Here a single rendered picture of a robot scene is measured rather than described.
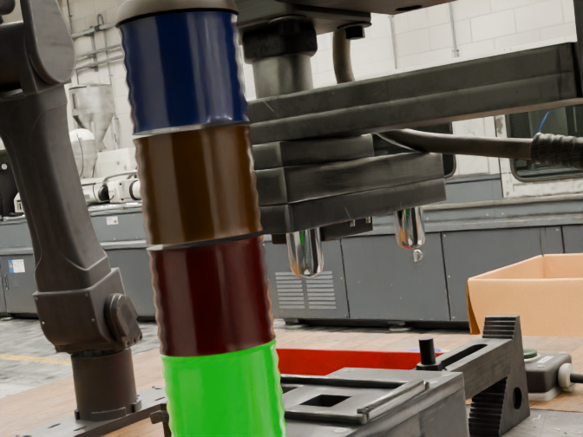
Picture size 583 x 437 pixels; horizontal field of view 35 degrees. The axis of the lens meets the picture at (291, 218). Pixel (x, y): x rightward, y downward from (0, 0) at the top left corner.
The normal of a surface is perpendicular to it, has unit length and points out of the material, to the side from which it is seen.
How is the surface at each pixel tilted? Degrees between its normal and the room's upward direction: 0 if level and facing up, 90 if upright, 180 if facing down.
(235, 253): 76
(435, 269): 90
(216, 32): 104
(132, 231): 90
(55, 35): 90
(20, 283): 90
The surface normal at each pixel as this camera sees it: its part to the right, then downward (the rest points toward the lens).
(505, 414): 0.79, -0.06
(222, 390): 0.04, -0.20
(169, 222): -0.45, -0.14
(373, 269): -0.65, 0.11
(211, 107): 0.46, 0.24
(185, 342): -0.39, 0.34
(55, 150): 0.93, -0.03
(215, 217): 0.29, -0.23
